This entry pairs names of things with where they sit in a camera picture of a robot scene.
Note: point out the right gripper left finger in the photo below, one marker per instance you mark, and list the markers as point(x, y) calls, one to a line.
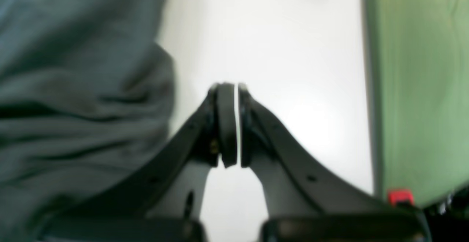
point(160, 202)

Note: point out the dark grey t-shirt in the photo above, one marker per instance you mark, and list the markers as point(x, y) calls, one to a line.
point(86, 95)

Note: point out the blue orange clamp tool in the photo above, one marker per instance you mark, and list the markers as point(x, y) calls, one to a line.
point(400, 197)

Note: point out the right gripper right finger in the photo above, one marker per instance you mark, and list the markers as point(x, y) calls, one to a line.
point(305, 201)

